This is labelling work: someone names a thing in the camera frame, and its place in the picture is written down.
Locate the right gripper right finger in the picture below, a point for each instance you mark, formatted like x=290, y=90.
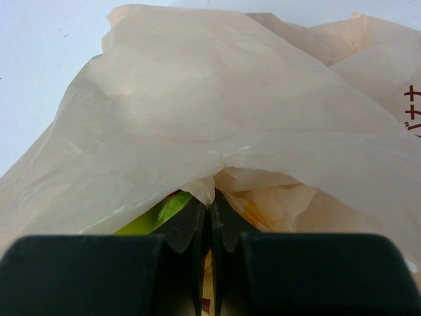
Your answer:
x=262, y=273

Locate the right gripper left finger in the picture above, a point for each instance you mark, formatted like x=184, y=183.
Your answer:
x=156, y=274

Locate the green fake pear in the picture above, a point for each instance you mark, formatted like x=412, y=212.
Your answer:
x=157, y=215

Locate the translucent banana print plastic bag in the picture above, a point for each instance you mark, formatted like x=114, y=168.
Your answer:
x=304, y=130

